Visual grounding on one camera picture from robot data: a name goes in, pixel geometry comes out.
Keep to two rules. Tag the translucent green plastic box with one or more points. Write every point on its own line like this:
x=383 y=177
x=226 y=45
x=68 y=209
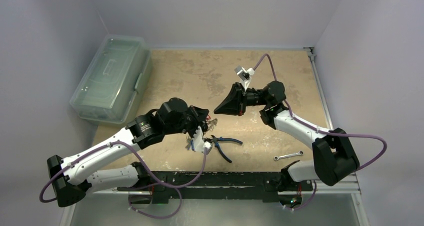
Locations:
x=112 y=87

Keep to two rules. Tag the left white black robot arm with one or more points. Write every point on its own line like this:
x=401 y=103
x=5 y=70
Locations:
x=75 y=176

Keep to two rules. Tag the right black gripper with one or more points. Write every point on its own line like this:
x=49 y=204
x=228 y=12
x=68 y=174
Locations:
x=241 y=99

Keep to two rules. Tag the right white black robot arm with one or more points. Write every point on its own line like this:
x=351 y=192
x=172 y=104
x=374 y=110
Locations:
x=333 y=156

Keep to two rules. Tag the small silver wrench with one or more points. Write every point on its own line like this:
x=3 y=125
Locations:
x=299 y=153

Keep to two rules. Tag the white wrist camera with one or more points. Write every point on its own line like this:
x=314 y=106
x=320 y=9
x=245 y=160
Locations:
x=201 y=145
x=245 y=76

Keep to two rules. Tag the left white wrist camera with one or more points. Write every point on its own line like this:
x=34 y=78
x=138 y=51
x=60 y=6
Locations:
x=201 y=145

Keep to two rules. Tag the aluminium frame rail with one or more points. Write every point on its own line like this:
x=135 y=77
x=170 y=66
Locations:
x=339 y=205

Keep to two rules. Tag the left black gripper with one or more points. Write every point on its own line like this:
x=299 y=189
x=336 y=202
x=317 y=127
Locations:
x=200 y=118

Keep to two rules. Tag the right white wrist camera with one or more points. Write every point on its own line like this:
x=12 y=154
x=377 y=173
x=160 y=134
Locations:
x=245 y=76

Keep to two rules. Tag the blue handled pliers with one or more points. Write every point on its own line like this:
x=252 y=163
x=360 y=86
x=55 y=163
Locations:
x=220 y=142

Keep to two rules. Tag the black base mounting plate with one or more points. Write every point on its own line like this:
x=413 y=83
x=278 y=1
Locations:
x=266 y=186

